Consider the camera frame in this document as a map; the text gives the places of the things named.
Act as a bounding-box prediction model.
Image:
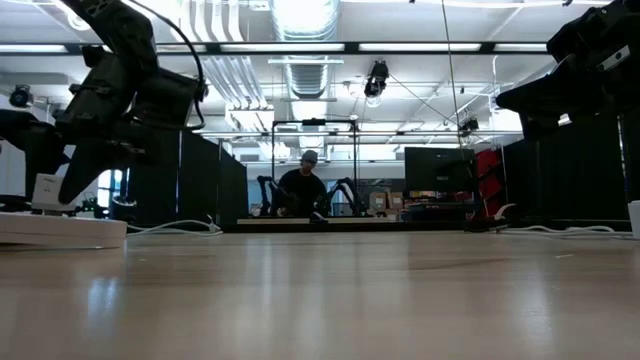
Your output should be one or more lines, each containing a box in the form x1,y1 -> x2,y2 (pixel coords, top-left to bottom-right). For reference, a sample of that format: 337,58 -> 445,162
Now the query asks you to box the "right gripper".
495,0 -> 621,142

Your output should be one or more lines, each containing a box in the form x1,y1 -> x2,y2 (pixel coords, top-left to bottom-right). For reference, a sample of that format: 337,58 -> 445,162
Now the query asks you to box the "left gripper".
54,47 -> 161,204

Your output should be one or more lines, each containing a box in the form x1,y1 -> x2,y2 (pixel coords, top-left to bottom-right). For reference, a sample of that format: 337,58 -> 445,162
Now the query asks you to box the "white USB charger cube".
30,172 -> 77,212

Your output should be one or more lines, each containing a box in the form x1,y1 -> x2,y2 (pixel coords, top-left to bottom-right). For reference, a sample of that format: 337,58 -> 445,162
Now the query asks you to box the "white braided USB cable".
126,214 -> 225,237

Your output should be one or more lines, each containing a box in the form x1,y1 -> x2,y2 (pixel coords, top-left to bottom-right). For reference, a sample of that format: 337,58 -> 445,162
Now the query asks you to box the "white square power hub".
627,199 -> 640,240

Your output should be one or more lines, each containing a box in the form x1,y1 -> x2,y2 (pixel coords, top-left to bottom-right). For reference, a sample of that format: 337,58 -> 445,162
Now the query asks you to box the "white power strip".
0,211 -> 128,250

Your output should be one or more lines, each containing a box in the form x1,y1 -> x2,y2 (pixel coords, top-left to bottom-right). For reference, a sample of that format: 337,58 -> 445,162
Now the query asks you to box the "red cabinet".
473,147 -> 505,220

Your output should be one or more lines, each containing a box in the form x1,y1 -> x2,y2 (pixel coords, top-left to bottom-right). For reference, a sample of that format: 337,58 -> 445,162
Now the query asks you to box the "black round ceiling device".
8,83 -> 34,109

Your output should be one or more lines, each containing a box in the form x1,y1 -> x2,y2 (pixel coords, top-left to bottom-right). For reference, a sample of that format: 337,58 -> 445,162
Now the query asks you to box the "black monitor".
403,146 -> 477,194

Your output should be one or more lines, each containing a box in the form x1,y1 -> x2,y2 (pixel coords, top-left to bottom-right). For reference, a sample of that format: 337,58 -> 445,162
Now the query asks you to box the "background table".
236,215 -> 401,225

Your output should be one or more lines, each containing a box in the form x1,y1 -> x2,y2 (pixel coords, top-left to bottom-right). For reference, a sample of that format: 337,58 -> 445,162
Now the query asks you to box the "person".
273,148 -> 330,219

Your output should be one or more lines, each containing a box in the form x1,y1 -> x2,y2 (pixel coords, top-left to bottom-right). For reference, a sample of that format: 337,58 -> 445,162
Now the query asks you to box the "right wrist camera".
594,43 -> 632,72

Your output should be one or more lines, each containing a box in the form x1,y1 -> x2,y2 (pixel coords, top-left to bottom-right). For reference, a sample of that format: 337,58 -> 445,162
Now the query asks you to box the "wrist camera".
594,43 -> 632,72
142,67 -> 209,132

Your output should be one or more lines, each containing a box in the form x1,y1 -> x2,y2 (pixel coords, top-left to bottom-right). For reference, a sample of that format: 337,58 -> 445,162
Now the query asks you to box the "black partition wall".
127,128 -> 250,227
502,112 -> 630,222

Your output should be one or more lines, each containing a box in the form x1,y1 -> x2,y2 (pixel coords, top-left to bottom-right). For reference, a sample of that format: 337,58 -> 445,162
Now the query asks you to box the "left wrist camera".
142,67 -> 209,132

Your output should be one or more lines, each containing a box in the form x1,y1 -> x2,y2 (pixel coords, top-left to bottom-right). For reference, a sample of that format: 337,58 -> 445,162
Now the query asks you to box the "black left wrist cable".
124,0 -> 209,131

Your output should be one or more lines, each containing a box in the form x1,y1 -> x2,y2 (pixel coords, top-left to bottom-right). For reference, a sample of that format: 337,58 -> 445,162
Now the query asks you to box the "black hanging camera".
363,59 -> 391,99

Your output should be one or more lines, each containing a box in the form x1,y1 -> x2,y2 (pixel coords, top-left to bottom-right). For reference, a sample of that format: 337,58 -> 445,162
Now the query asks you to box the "black aluminium table frame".
222,219 -> 631,234

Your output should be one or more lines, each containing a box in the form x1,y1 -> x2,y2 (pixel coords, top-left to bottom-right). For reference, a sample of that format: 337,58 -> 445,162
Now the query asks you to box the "black background rig frame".
270,118 -> 359,217

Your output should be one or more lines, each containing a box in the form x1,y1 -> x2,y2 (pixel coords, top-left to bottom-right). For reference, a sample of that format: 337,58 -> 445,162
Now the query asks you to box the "silver ceiling duct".
268,0 -> 346,101

